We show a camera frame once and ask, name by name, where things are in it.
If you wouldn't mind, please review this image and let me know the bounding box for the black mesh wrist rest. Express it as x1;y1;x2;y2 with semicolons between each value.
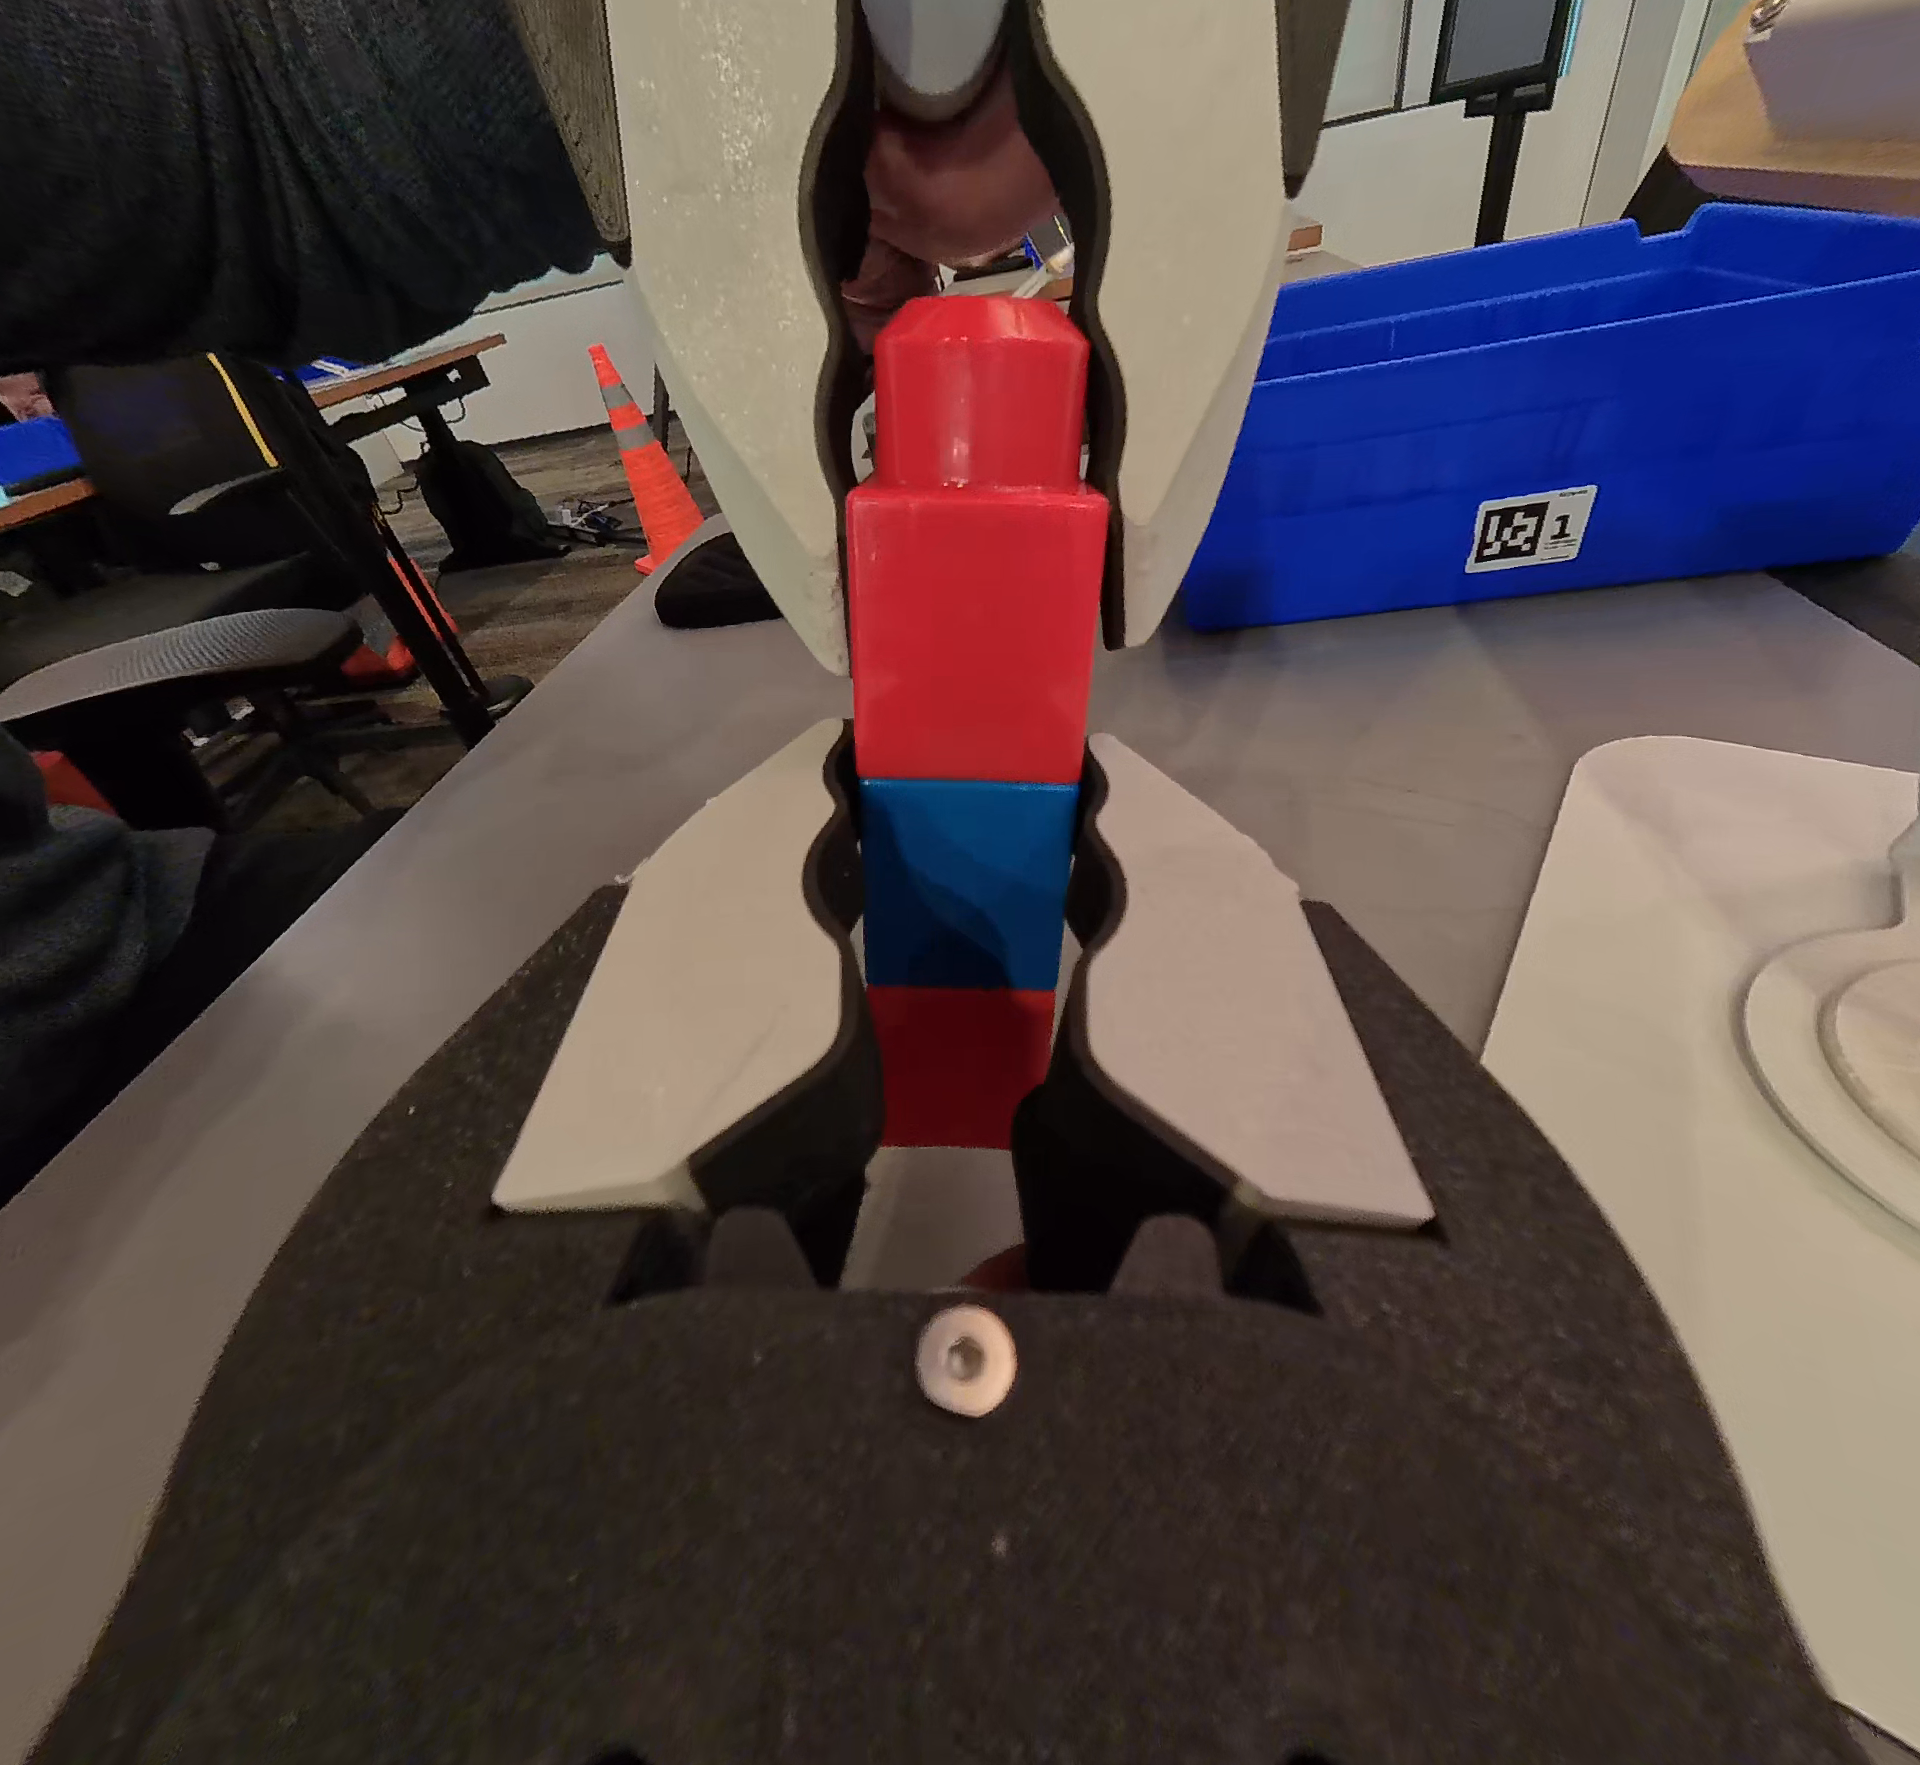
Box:
656;536;786;629

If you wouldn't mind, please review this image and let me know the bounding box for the blue building block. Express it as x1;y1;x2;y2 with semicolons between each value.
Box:
861;780;1084;993

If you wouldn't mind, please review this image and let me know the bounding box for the wooden side table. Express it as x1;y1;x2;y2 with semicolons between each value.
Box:
293;337;507;447

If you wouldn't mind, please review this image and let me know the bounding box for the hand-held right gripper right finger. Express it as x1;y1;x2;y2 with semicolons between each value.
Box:
1013;731;1435;1294

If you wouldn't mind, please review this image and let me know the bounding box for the black office chair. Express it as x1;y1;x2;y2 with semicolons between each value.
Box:
0;608;379;827

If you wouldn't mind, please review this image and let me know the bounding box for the grey desk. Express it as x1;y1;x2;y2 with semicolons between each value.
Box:
0;519;1920;1765

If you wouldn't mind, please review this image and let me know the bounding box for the blue tagged plastic bin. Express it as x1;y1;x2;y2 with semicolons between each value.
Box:
1182;199;1920;635

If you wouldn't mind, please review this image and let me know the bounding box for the black backpack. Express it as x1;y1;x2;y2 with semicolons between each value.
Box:
414;440;531;570

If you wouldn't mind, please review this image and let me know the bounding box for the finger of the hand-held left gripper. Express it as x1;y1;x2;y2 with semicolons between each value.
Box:
1021;0;1295;649
593;0;866;679

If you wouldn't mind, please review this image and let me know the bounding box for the white base board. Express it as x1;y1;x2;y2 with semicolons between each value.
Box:
1477;732;1920;1728

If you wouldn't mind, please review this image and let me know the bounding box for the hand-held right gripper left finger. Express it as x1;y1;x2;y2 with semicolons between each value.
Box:
491;719;882;1294

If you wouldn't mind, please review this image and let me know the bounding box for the person's left forearm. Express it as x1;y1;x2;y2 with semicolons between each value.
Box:
0;0;603;371

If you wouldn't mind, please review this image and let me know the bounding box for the orange traffic cone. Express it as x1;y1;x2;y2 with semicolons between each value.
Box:
341;555;459;685
586;343;707;576

